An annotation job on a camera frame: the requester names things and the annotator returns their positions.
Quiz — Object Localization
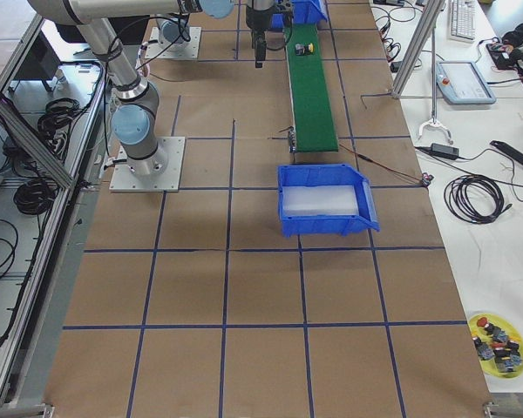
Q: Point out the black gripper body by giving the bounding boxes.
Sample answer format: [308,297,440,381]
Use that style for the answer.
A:
[246,0,274,31]

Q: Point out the yellow mushroom push button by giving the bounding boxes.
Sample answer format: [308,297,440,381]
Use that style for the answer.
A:
[294,43,315,57]

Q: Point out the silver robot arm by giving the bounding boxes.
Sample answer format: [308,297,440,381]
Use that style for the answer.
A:
[156,14,191,46]
[30,1,234,176]

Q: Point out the yellow plate of buttons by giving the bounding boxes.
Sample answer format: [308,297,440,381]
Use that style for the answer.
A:
[468,313,523,379]

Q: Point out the blue left storage bin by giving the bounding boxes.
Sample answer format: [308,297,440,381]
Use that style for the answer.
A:
[277,0,329,24]

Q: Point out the blue storage bin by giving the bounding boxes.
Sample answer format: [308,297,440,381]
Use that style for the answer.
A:
[277,164,380,237]
[277,0,329,24]

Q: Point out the green conveyor belt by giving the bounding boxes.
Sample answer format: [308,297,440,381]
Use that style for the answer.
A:
[286,24,339,153]

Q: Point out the blue right storage bin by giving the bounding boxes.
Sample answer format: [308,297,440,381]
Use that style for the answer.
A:
[277,164,380,237]

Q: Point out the white foam pad right bin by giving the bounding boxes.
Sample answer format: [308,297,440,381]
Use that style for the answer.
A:
[282,185,359,217]

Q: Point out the silver reach grabber tool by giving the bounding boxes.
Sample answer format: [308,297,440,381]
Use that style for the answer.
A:
[418,0,453,145]

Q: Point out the teach pendant tablet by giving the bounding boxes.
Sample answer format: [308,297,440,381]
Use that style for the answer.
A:
[436,61,496,105]

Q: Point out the white keyboard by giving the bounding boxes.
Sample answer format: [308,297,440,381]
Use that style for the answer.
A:
[446,0,476,43]

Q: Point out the black power adapter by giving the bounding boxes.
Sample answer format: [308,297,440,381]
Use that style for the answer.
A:
[430,143,459,160]

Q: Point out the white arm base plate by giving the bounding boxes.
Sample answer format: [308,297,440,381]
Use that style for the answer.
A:
[144,26,201,60]
[110,137,186,192]

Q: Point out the aluminium frame post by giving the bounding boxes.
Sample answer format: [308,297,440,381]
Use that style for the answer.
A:
[391,0,444,98]

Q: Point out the red black conveyor wires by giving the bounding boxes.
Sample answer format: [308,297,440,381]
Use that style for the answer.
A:
[338,145,435,187]

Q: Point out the coiled black cable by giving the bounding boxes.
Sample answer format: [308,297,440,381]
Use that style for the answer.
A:
[443,173,513,226]

